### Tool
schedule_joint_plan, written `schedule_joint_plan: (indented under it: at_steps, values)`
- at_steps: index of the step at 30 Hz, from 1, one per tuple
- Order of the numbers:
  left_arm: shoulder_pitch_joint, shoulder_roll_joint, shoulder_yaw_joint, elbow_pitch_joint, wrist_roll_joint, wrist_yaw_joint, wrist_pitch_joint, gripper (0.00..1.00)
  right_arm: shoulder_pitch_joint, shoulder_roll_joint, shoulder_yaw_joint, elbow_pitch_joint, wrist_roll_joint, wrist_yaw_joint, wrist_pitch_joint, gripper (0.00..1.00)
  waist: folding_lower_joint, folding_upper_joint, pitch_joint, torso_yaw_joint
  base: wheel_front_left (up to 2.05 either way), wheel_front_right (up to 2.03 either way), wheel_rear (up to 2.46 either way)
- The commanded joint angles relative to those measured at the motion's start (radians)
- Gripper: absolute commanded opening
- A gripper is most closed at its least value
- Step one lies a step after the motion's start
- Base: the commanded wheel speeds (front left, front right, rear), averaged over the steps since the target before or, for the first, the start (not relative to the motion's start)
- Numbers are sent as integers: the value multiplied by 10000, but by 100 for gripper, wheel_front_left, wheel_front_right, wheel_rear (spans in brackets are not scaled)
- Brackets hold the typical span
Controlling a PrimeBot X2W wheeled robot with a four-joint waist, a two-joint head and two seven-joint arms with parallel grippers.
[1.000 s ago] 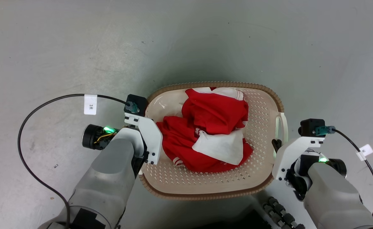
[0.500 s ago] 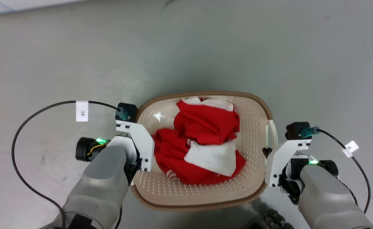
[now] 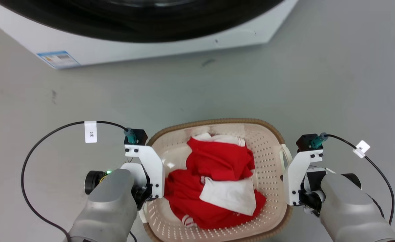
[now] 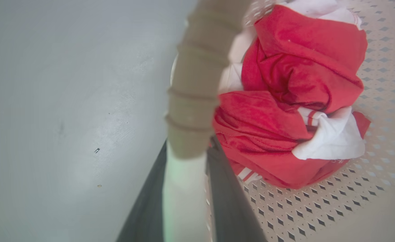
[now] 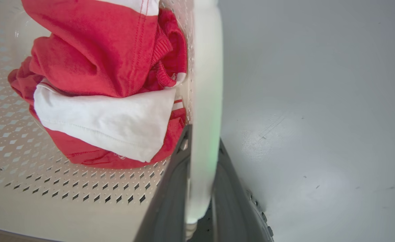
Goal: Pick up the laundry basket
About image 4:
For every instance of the red garment with white stripes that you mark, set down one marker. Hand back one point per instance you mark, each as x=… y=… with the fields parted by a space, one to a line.
x=285 y=67

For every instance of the white perforated laundry basket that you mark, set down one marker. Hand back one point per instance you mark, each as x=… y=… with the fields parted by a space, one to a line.
x=369 y=201

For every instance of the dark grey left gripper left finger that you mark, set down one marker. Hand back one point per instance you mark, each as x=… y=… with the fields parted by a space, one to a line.
x=147 y=215

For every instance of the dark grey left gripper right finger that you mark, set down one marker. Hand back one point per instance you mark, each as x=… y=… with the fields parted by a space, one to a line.
x=231 y=208

